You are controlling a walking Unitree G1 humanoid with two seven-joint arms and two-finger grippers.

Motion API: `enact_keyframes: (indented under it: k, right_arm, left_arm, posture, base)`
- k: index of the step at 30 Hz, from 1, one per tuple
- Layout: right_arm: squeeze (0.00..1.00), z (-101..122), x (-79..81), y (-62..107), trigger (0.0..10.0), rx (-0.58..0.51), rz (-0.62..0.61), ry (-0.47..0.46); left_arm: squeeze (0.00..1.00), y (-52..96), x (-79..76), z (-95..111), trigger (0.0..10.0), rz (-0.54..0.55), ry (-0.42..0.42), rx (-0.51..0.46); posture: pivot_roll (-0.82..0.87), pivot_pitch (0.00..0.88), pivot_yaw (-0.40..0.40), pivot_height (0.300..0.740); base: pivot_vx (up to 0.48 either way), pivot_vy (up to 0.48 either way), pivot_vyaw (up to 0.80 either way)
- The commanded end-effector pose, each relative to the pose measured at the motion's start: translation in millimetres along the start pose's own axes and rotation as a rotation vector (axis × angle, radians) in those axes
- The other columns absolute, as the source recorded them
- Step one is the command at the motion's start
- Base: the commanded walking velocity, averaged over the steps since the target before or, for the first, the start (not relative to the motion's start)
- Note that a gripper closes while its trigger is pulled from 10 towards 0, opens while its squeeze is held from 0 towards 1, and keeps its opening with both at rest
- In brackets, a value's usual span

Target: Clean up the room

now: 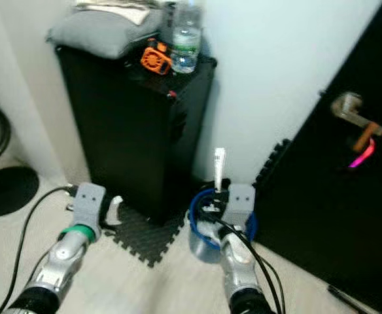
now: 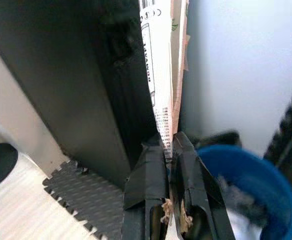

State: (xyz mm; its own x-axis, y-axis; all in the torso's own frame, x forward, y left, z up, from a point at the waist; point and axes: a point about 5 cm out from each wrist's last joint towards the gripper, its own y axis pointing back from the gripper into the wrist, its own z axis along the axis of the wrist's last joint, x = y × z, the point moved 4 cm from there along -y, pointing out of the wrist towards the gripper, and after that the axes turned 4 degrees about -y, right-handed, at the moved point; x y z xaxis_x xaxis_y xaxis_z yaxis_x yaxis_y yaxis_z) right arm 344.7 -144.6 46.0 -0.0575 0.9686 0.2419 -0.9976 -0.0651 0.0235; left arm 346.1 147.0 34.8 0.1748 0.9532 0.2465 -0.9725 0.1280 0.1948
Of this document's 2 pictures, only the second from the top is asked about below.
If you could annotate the black furniture panel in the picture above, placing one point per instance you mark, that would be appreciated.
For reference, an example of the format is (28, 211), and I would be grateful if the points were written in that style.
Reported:
(61, 75)

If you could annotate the brown cardboard sheet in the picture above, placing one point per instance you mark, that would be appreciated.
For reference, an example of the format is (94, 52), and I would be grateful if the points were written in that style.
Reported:
(178, 62)

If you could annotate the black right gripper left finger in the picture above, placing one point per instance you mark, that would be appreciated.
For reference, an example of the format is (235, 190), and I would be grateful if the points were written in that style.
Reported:
(146, 175)

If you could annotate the white crumpled trash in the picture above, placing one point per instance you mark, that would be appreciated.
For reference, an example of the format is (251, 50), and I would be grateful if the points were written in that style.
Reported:
(241, 217)

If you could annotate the white printed paper wrapper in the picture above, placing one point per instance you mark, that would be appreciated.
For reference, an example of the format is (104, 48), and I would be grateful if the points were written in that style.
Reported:
(158, 75)

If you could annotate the blue waste bin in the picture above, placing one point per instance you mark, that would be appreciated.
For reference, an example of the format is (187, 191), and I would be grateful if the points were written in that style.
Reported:
(281, 195)

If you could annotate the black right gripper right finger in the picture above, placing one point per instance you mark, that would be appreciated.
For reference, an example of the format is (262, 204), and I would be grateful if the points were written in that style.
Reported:
(196, 180)

